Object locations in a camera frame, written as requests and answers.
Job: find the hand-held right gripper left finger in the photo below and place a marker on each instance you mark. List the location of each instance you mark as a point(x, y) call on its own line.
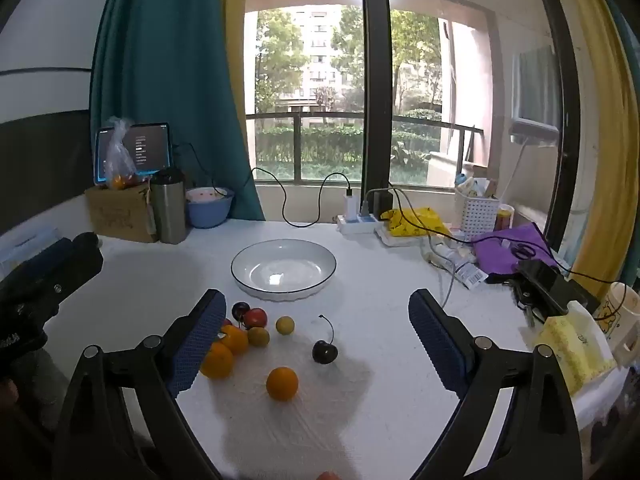
point(197, 345)

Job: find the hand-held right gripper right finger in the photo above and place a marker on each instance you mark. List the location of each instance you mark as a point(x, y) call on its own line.
point(435, 345)

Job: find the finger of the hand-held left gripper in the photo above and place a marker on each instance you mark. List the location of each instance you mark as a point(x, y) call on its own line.
point(60, 250)
point(75, 270)

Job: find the small orange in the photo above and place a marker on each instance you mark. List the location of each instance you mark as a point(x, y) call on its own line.
point(235, 339)

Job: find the dark red cherry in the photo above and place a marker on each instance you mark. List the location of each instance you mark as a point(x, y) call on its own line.
point(240, 309)

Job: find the yellow-green round fruit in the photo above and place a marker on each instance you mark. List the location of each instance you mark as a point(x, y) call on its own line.
point(285, 325)
point(258, 336)

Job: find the red plum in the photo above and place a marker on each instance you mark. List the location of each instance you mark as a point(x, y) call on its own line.
point(255, 318)

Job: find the dark cherry with stem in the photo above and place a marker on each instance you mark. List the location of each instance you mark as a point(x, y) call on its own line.
point(325, 352)

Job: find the white plate with dark rim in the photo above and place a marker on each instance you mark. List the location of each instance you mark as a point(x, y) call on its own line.
point(283, 270)

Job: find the white blue paper box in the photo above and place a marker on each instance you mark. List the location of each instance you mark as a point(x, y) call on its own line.
point(30, 245)

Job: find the brown cardboard box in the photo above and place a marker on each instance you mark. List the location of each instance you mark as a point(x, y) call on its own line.
point(120, 215)

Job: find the white packet with barcode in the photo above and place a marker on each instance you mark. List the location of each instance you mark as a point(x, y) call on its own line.
point(462, 267)

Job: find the clear plastic bag of fruit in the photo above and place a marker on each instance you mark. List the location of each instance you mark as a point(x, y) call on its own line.
point(120, 160)

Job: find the white flat packet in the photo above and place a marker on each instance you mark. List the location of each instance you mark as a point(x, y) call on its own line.
point(400, 239)

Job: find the stainless steel thermos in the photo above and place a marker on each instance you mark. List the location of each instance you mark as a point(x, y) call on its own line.
point(167, 205)

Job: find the purple cloth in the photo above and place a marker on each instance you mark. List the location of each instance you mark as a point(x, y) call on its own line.
point(510, 247)

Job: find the yellow duck print bag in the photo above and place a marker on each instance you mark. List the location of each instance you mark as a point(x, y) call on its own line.
point(415, 222)

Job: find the black phone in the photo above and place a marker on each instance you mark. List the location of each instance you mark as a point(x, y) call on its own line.
point(550, 285)

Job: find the tablet with dark screen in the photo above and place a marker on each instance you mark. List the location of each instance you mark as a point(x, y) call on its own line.
point(150, 150)

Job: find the blue bowl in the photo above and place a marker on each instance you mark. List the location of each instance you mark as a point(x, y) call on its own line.
point(209, 210)

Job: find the white plastic basket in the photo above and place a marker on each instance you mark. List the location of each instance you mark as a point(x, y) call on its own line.
point(476, 212)

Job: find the yellow sponge packet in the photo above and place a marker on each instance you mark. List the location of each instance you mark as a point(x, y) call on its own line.
point(575, 350)

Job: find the white power strip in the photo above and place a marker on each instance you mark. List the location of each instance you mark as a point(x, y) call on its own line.
point(357, 224)

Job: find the yellow red can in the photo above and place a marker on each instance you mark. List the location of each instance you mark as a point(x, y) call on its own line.
point(505, 217)

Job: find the black power adapter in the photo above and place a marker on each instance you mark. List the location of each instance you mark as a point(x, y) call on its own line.
point(381, 202)

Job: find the white charger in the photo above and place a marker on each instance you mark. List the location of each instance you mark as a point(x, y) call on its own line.
point(348, 205)

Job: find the white cartoon mug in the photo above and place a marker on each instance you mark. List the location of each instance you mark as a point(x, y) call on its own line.
point(622, 320)

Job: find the teal curtain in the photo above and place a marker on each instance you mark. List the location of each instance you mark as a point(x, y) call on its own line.
point(165, 85)

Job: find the balcony railing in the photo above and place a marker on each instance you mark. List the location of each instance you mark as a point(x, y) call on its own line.
point(297, 145)

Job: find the yellow curtain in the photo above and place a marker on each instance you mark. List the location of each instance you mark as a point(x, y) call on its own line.
point(595, 135)
point(232, 60)

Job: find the black window frame post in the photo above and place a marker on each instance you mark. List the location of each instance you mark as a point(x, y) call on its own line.
point(375, 85)
point(565, 110)

